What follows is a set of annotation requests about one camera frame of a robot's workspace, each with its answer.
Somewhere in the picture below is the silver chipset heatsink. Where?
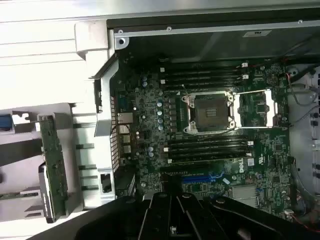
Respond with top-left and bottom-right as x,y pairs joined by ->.
232,186 -> 258,208

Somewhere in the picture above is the hard disk with blue carrier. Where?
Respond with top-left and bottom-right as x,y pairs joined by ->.
0,113 -> 12,131

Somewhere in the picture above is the green motherboard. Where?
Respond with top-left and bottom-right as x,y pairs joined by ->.
116,53 -> 296,223

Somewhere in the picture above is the CPU socket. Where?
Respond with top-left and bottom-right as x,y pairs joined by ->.
182,91 -> 237,136

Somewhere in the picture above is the thin locking lever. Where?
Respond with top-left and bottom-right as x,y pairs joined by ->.
181,83 -> 192,111

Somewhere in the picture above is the silver socket cover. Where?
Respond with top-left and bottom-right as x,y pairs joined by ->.
233,88 -> 280,130

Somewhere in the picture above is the black RAM slot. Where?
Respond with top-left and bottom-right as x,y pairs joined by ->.
159,76 -> 250,85
163,144 -> 253,152
163,71 -> 245,78
166,138 -> 255,146
163,83 -> 245,90
166,150 -> 255,158
159,65 -> 248,73

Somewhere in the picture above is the grey parts rack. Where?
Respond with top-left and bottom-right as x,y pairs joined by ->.
0,101 -> 87,240

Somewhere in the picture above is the grey case handle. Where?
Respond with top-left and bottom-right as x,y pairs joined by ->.
73,20 -> 112,62

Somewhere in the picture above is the black expansion slot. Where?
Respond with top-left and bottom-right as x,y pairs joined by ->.
159,169 -> 213,176

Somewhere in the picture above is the blue expansion slot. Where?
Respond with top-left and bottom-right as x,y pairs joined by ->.
182,176 -> 216,185

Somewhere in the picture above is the silver disk bay cage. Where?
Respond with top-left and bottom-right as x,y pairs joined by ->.
287,63 -> 320,218

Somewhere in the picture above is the black open PC case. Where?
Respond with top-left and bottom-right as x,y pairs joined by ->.
73,14 -> 320,240

